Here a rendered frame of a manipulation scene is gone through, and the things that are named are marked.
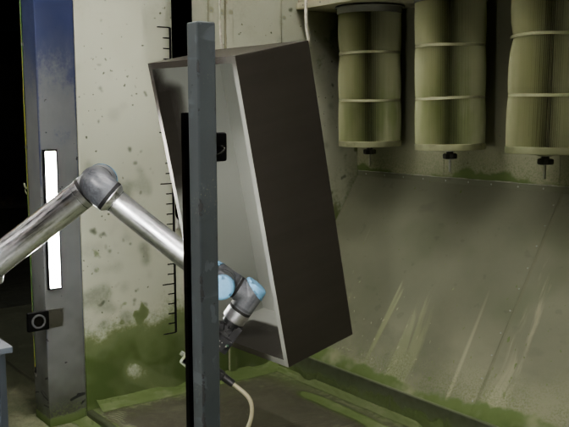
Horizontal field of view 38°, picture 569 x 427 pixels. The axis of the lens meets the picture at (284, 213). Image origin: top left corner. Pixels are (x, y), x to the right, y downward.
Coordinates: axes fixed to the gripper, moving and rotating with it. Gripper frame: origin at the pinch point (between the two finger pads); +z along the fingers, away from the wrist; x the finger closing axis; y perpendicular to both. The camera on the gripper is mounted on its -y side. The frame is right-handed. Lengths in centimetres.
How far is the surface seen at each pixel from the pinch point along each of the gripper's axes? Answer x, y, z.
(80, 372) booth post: 71, -40, 58
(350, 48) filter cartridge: 124, -27, -141
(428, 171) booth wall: 136, 43, -114
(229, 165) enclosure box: 61, -37, -62
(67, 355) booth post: 67, -50, 54
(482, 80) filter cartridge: 83, 33, -159
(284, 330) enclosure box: 8.3, 20.6, -26.4
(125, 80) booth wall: 81, -102, -65
